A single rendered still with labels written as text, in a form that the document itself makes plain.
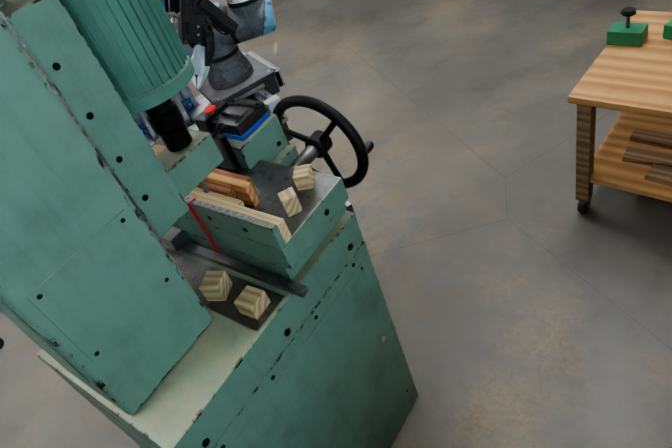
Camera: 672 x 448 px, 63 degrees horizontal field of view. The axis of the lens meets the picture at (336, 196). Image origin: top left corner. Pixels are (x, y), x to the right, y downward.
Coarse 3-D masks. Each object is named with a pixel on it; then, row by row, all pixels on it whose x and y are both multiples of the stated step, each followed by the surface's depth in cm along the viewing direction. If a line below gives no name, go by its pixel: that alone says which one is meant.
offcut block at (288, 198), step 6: (282, 192) 106; (288, 192) 106; (294, 192) 105; (282, 198) 105; (288, 198) 104; (294, 198) 105; (282, 204) 106; (288, 204) 105; (294, 204) 105; (300, 204) 106; (288, 210) 106; (294, 210) 106; (300, 210) 107; (288, 216) 107
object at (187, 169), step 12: (192, 132) 107; (204, 132) 106; (192, 144) 104; (204, 144) 104; (168, 156) 103; (180, 156) 101; (192, 156) 103; (204, 156) 105; (216, 156) 108; (168, 168) 100; (180, 168) 101; (192, 168) 103; (204, 168) 106; (180, 180) 102; (192, 180) 104; (180, 192) 102
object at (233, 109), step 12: (216, 108) 125; (228, 108) 125; (240, 108) 124; (252, 108) 122; (264, 108) 124; (204, 120) 122; (216, 120) 123; (228, 120) 121; (240, 120) 120; (252, 120) 122; (264, 120) 124; (228, 132) 122; (240, 132) 119; (252, 132) 122
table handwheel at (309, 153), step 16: (288, 96) 133; (304, 96) 129; (320, 112) 128; (336, 112) 127; (352, 128) 127; (320, 144) 135; (352, 144) 129; (304, 160) 133; (368, 160) 133; (352, 176) 139
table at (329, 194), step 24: (288, 144) 132; (216, 168) 127; (240, 168) 124; (264, 168) 121; (288, 168) 119; (264, 192) 115; (312, 192) 110; (336, 192) 111; (312, 216) 106; (216, 240) 115; (240, 240) 108; (312, 240) 108; (288, 264) 103
